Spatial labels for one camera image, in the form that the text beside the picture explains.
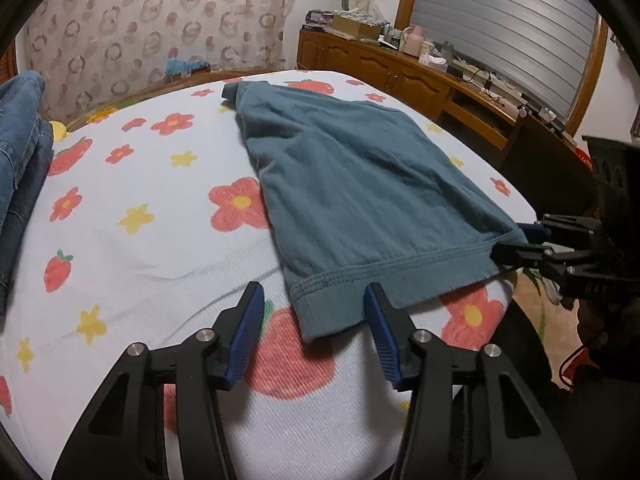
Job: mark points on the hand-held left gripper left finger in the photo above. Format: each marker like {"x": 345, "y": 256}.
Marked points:
{"x": 245, "y": 340}

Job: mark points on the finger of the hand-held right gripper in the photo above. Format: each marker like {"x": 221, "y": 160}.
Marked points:
{"x": 535, "y": 232}
{"x": 520, "y": 255}

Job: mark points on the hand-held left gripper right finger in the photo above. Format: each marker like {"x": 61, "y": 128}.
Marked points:
{"x": 382, "y": 335}

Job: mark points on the teal shorts pants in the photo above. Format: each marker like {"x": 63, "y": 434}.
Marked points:
{"x": 375, "y": 185}

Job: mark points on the blue denim pants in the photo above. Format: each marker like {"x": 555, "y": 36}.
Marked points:
{"x": 20, "y": 160}

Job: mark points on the beige patterned rug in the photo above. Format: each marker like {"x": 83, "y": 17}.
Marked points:
{"x": 545, "y": 330}

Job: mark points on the strawberry flower print bed sheet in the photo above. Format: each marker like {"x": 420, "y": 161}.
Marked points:
{"x": 150, "y": 260}

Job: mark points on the white power strip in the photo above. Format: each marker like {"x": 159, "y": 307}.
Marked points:
{"x": 480, "y": 74}

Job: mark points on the pink tissue box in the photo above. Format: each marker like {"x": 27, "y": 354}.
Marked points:
{"x": 432, "y": 61}

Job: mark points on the green bottle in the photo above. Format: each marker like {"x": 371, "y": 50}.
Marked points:
{"x": 446, "y": 51}

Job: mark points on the grey window blind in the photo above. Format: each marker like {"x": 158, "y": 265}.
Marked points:
{"x": 500, "y": 20}

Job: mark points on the pink thermos jug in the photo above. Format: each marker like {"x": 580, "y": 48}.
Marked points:
{"x": 412, "y": 42}

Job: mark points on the wooden sideboard cabinet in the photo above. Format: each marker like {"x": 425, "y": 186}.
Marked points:
{"x": 375, "y": 67}

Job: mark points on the cardboard box with blue cloth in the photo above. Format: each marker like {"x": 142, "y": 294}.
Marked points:
{"x": 187, "y": 72}

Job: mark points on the open cardboard box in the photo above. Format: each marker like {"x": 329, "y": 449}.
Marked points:
{"x": 350, "y": 27}

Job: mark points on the yellow plush toy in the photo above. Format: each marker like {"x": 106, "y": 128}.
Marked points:
{"x": 58, "y": 131}

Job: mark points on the dark printed box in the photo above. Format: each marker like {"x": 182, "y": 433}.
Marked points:
{"x": 317, "y": 19}

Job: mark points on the circle pattern sheer curtain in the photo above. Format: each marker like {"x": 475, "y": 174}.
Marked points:
{"x": 150, "y": 20}

